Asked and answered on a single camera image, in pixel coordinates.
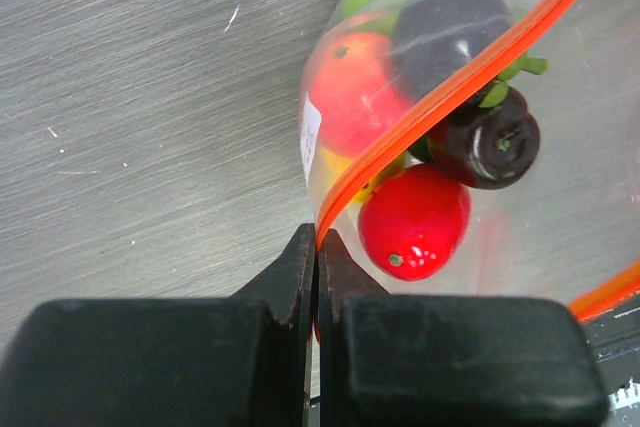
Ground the clear zip top bag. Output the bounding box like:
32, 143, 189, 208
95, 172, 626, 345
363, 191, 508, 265
298, 0, 640, 343

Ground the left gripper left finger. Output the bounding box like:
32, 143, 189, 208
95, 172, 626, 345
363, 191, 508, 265
1, 224, 315, 426

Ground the yellow pear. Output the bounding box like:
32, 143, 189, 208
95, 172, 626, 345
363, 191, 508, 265
316, 146, 407, 204

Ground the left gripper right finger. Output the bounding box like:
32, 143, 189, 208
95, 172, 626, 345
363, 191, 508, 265
316, 231, 609, 426

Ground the dark maroon fruit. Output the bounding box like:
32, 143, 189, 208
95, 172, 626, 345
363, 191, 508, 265
390, 0, 514, 102
427, 87, 541, 190

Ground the red oval fruit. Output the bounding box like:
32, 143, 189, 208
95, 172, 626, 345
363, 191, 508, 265
358, 164, 471, 281

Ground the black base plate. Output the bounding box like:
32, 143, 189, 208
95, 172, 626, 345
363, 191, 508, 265
583, 295, 639, 427

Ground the red apple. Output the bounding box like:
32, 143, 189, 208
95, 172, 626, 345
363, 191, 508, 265
310, 32, 413, 157

